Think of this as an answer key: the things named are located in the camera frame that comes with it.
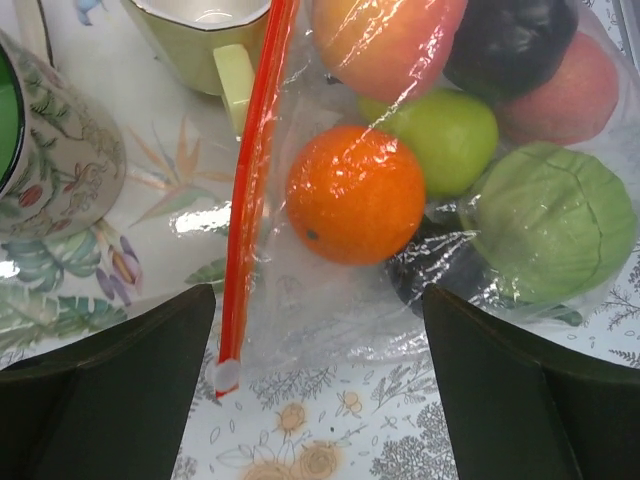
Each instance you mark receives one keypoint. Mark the floral serving tray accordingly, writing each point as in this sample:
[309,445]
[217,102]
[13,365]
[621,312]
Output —
[168,227]

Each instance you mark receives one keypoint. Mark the green fake pear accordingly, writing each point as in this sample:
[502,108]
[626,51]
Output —
[452,134]

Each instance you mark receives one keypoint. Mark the pale yellow mug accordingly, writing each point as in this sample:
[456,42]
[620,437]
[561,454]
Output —
[212,47]

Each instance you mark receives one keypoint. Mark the fake peach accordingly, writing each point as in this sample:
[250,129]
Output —
[386,50]
[573,106]

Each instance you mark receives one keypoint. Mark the floral mug green inside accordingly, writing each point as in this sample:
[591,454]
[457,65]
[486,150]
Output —
[63,160]

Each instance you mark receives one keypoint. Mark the green fake cabbage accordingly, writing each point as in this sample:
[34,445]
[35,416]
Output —
[552,222]

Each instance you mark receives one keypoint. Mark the orange fake fruit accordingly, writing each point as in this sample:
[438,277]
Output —
[355,195]

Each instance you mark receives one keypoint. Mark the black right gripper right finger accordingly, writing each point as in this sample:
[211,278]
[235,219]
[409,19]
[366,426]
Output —
[519,406]

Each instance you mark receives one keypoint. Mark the floral tablecloth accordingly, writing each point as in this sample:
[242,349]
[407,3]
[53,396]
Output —
[337,380]

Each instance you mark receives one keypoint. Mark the clear zip top bag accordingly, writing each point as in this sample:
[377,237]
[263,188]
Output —
[441,251]

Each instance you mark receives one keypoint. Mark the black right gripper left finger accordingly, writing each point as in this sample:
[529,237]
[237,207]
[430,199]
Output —
[113,405]

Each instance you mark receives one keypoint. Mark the dark purple fake fruit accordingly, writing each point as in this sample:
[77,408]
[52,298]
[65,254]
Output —
[504,49]

